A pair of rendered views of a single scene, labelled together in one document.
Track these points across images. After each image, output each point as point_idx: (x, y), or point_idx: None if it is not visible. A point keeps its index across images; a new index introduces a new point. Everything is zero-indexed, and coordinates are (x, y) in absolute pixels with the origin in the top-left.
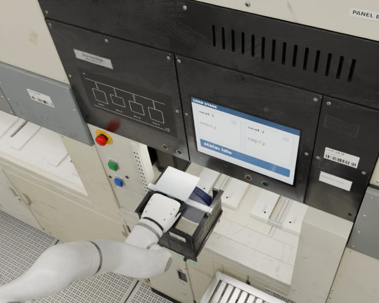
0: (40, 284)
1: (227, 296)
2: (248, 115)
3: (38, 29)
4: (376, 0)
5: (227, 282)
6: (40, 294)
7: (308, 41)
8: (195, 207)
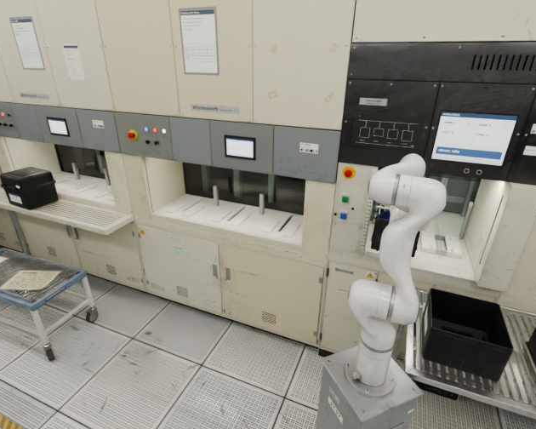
0: (418, 163)
1: (425, 298)
2: (482, 114)
3: (337, 89)
4: None
5: (420, 291)
6: (415, 172)
7: None
8: None
